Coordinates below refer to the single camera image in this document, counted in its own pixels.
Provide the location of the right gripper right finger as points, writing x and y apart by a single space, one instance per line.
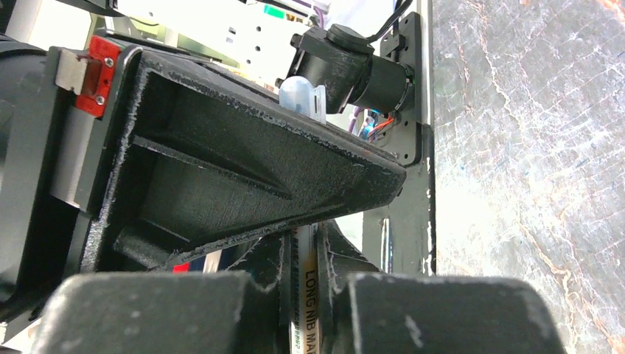
364 310

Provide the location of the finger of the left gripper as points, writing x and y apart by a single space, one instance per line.
200 159

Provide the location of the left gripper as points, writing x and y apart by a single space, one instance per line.
44 235

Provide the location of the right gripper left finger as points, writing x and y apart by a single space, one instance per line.
232 311

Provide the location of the white long nib marker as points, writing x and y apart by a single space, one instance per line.
305 331

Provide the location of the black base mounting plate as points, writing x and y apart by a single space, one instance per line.
401 237

